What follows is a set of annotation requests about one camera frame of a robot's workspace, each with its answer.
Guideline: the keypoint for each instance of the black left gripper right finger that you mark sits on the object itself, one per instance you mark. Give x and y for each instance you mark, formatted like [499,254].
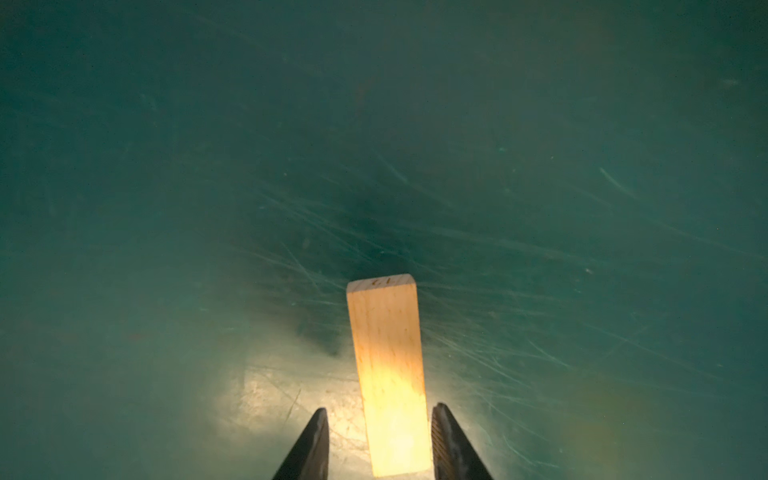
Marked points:
[454,457]

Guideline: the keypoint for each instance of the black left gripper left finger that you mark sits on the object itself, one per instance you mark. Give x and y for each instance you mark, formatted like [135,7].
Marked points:
[308,459]

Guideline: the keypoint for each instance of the wood block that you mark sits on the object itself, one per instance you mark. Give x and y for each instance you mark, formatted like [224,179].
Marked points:
[385,325]

